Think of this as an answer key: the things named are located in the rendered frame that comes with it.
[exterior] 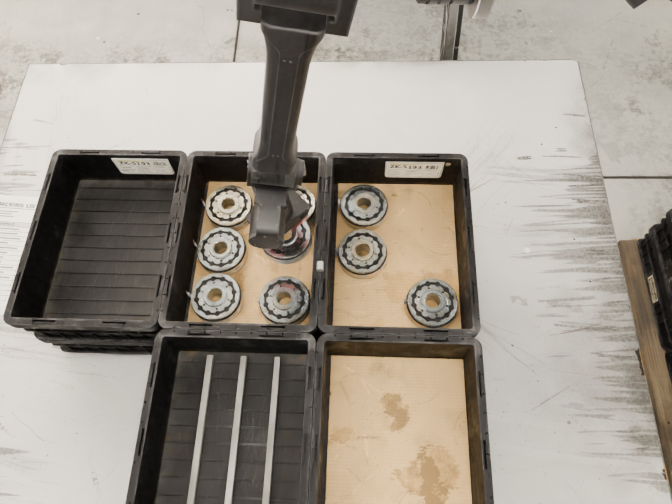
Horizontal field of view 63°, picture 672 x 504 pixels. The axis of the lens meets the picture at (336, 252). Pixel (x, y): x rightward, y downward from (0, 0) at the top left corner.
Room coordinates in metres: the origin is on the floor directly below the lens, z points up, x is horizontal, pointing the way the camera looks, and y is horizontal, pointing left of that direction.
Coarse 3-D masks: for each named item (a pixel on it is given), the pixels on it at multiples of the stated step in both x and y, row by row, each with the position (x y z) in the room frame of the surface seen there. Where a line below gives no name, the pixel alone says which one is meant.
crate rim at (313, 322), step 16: (192, 160) 0.69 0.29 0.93; (320, 160) 0.66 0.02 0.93; (320, 176) 0.62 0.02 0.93; (320, 192) 0.59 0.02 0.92; (320, 208) 0.55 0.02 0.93; (176, 224) 0.54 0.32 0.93; (320, 224) 0.51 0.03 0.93; (176, 240) 0.51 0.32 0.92; (320, 240) 0.47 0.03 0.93; (176, 256) 0.46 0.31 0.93; (320, 256) 0.44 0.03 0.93; (160, 320) 0.33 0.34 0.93
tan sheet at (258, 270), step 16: (208, 192) 0.67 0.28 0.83; (208, 224) 0.58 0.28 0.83; (256, 256) 0.50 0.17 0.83; (240, 272) 0.46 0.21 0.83; (256, 272) 0.46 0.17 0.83; (272, 272) 0.46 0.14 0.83; (288, 272) 0.45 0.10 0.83; (304, 272) 0.45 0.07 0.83; (192, 288) 0.43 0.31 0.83; (256, 288) 0.42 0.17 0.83; (256, 304) 0.39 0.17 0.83; (192, 320) 0.36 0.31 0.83; (240, 320) 0.35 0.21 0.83; (256, 320) 0.35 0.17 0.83; (304, 320) 0.34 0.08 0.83
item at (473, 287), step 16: (448, 160) 0.64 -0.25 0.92; (464, 160) 0.63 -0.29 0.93; (464, 176) 0.59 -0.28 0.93; (464, 192) 0.56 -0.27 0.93; (464, 208) 0.52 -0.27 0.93; (320, 272) 0.40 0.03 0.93; (320, 288) 0.37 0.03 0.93; (320, 304) 0.34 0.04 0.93; (320, 320) 0.31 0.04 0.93; (464, 336) 0.26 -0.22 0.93
